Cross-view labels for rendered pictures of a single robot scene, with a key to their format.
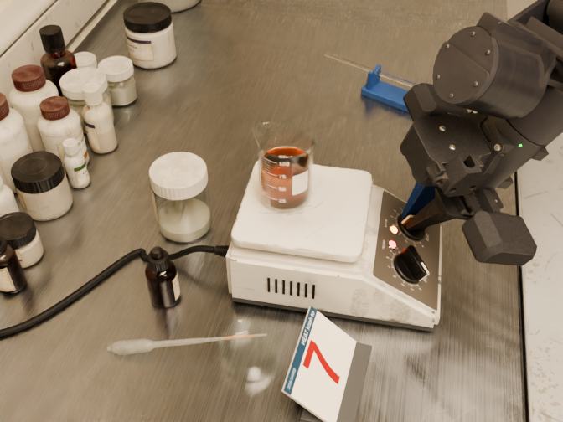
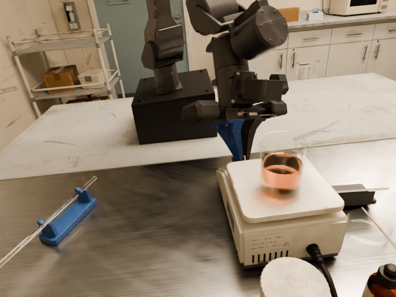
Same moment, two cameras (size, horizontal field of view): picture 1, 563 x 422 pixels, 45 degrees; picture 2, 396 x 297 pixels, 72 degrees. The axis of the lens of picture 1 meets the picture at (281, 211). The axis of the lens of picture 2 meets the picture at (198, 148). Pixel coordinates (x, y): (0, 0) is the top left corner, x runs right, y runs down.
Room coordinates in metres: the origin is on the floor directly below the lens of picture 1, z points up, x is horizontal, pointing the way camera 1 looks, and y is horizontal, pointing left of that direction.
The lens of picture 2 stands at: (0.63, 0.23, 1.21)
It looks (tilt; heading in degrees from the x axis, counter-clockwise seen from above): 29 degrees down; 256
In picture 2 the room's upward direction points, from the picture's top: 5 degrees counter-clockwise
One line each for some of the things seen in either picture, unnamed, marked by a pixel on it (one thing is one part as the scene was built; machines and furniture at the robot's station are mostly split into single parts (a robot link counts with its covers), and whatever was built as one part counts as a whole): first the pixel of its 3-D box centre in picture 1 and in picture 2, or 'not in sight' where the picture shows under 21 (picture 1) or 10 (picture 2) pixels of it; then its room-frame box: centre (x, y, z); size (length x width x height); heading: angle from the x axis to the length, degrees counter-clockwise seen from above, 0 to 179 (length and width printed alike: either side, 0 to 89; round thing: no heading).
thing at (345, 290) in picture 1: (329, 242); (270, 197); (0.46, -0.05, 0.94); 0.22 x 0.13 x 0.08; 79
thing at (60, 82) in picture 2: not in sight; (79, 85); (1.02, -2.34, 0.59); 0.65 x 0.48 x 0.93; 168
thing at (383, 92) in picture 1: (399, 90); (67, 212); (0.77, -0.16, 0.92); 0.10 x 0.03 x 0.04; 54
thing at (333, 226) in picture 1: (305, 207); (278, 183); (0.47, -0.02, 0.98); 0.12 x 0.12 x 0.01; 79
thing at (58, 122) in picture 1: (62, 134); not in sight; (0.64, 0.26, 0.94); 0.05 x 0.05 x 0.09
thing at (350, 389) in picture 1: (329, 367); (345, 188); (0.33, -0.04, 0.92); 0.09 x 0.06 x 0.04; 164
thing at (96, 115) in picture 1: (97, 117); not in sight; (0.67, 0.22, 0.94); 0.03 x 0.03 x 0.09
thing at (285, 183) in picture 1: (282, 166); (281, 168); (0.48, 0.00, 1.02); 0.06 x 0.05 x 0.08; 61
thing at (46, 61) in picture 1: (59, 68); not in sight; (0.76, 0.29, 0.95); 0.04 x 0.04 x 0.11
